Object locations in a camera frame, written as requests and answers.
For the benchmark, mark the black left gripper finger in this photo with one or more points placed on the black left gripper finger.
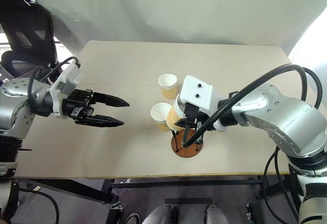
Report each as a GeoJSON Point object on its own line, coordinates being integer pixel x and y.
{"type": "Point", "coordinates": [110, 100]}
{"type": "Point", "coordinates": [102, 121]}

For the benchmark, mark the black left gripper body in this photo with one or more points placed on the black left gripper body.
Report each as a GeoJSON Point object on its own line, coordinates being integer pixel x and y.
{"type": "Point", "coordinates": [78, 104]}

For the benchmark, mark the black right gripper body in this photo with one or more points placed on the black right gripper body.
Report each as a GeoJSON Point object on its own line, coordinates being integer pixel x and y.
{"type": "Point", "coordinates": [192, 111]}

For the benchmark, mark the brown ribbed paper cup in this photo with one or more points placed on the brown ribbed paper cup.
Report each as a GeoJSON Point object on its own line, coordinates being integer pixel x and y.
{"type": "Point", "coordinates": [175, 118]}
{"type": "Point", "coordinates": [167, 85]}
{"type": "Point", "coordinates": [160, 117]}

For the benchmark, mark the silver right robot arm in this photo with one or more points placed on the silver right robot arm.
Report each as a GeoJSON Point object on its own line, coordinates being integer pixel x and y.
{"type": "Point", "coordinates": [283, 117]}

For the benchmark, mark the black ribbed robot shoulder housing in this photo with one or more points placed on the black ribbed robot shoulder housing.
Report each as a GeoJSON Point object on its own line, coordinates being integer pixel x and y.
{"type": "Point", "coordinates": [10, 147]}

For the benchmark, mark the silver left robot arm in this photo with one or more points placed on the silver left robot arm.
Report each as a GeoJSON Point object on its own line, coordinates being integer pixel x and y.
{"type": "Point", "coordinates": [15, 91]}

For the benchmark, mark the gray rounded shape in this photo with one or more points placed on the gray rounded shape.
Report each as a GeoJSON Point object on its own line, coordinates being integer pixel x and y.
{"type": "Point", "coordinates": [214, 215]}
{"type": "Point", "coordinates": [159, 215]}

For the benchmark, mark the black mesh office chair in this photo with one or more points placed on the black mesh office chair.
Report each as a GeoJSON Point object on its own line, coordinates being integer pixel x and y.
{"type": "Point", "coordinates": [28, 37]}

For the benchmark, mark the white robot body shell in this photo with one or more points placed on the white robot body shell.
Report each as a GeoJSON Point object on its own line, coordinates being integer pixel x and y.
{"type": "Point", "coordinates": [313, 201]}

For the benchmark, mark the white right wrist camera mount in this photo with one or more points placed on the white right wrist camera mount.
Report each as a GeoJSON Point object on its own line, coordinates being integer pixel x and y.
{"type": "Point", "coordinates": [196, 91]}

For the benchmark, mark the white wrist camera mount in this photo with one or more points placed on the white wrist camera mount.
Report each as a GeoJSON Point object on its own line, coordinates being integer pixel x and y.
{"type": "Point", "coordinates": [67, 78]}
{"type": "Point", "coordinates": [196, 91]}

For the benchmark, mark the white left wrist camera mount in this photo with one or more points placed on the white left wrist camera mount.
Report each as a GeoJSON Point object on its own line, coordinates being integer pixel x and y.
{"type": "Point", "coordinates": [67, 78]}

